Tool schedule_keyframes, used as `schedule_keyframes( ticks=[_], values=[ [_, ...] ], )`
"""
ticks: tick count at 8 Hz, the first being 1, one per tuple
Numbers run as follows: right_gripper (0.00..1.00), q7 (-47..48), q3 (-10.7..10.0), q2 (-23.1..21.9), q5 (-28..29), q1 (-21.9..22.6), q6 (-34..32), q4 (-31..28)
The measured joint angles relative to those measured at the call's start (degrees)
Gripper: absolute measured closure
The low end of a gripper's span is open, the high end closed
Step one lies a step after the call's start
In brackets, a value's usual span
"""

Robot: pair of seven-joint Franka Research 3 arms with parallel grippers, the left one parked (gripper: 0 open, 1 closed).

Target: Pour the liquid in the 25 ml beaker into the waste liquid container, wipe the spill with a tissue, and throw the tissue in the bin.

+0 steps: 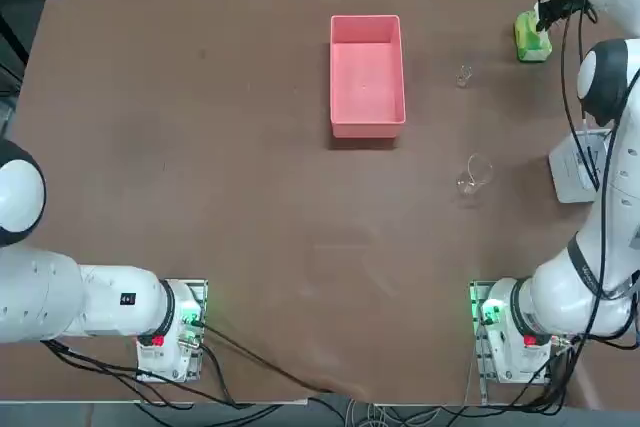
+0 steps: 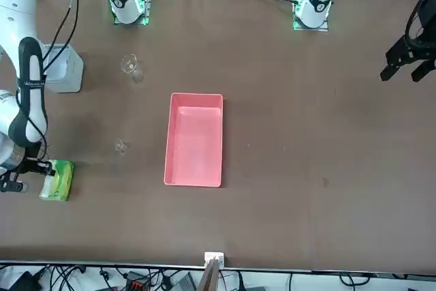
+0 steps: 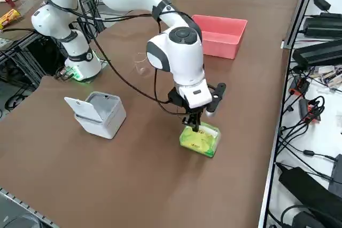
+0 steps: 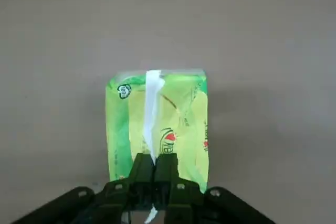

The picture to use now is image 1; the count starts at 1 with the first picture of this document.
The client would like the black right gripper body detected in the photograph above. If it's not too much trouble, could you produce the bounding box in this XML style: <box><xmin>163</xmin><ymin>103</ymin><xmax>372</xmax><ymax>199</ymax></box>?
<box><xmin>547</xmin><ymin>0</ymin><xmax>584</xmax><ymax>18</ymax></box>

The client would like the green tissue pack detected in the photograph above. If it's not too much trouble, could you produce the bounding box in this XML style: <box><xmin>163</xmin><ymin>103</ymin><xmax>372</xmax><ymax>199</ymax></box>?
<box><xmin>514</xmin><ymin>9</ymin><xmax>554</xmax><ymax>63</ymax></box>

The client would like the large glass beaker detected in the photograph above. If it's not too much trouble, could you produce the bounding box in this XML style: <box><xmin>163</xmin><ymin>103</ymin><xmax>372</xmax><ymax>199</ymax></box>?
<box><xmin>454</xmin><ymin>152</ymin><xmax>496</xmax><ymax>209</ymax></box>

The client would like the pink plastic container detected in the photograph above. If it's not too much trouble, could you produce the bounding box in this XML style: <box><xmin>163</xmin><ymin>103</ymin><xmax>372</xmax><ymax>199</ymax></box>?
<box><xmin>329</xmin><ymin>14</ymin><xmax>407</xmax><ymax>139</ymax></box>

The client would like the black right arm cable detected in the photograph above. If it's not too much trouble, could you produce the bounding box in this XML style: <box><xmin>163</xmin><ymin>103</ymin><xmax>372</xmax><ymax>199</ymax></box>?
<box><xmin>542</xmin><ymin>0</ymin><xmax>640</xmax><ymax>348</ymax></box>

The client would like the black left arm base cable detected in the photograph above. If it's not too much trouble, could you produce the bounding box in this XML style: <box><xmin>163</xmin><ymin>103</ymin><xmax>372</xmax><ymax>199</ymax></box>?
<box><xmin>39</xmin><ymin>319</ymin><xmax>346</xmax><ymax>408</ymax></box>

